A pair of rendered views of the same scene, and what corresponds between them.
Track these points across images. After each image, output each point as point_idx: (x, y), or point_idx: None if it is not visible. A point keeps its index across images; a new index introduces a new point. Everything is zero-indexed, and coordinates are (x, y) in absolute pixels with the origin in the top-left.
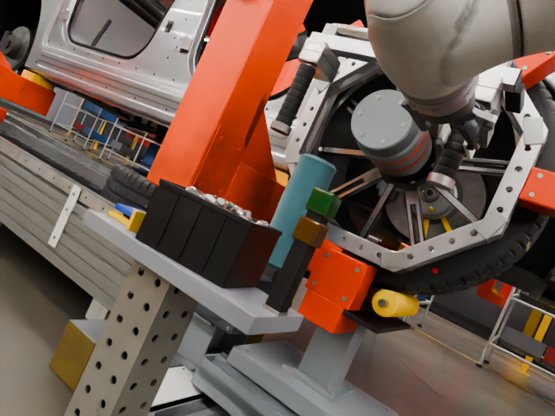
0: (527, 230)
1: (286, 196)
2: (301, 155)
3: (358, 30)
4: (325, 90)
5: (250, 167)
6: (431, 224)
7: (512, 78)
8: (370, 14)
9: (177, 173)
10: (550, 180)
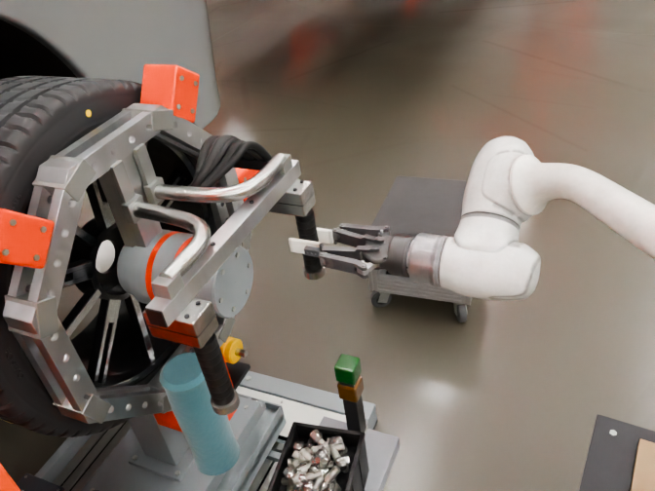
0: None
1: (212, 420)
2: (193, 388)
3: (200, 254)
4: (59, 323)
5: None
6: None
7: (298, 169)
8: (524, 298)
9: None
10: (249, 175)
